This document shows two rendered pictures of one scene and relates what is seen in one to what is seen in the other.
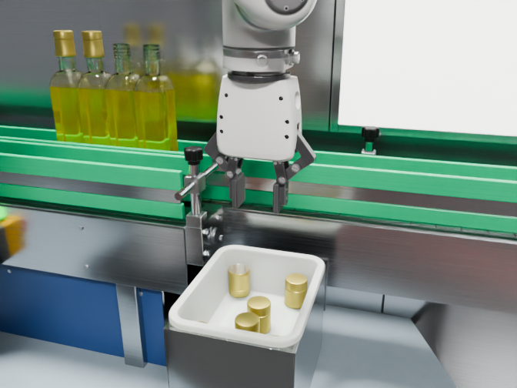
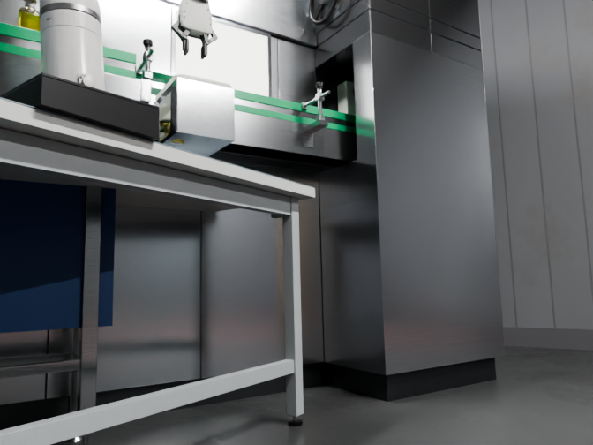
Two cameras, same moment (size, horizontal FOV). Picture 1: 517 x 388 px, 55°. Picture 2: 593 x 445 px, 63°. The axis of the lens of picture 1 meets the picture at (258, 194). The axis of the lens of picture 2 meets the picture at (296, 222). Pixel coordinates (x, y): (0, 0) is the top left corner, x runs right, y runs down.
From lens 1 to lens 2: 138 cm
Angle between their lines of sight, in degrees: 56
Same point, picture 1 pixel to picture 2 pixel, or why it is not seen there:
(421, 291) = (239, 139)
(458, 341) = (239, 214)
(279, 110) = (207, 13)
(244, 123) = (194, 15)
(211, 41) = (106, 33)
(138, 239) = (112, 83)
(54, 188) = not seen: hidden behind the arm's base
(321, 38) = (165, 46)
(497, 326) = not seen: hidden behind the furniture
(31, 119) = not seen: outside the picture
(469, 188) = (249, 95)
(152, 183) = (119, 57)
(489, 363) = (255, 224)
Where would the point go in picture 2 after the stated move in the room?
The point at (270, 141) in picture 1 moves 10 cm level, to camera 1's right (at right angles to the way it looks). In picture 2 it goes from (204, 24) to (229, 36)
